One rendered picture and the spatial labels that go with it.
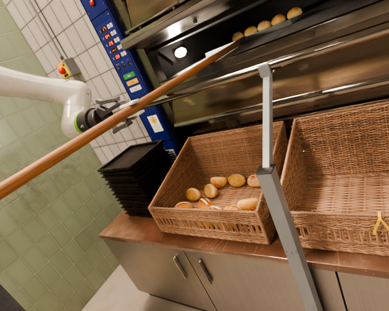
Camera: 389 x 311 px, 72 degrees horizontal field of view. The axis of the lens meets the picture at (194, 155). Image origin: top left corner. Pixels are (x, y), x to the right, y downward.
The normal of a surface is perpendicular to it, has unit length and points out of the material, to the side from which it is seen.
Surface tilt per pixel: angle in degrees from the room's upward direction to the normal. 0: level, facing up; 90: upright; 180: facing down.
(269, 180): 90
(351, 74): 70
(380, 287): 90
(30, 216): 90
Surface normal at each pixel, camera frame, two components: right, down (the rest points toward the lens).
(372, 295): -0.47, 0.52
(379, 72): -0.57, 0.20
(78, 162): 0.79, -0.11
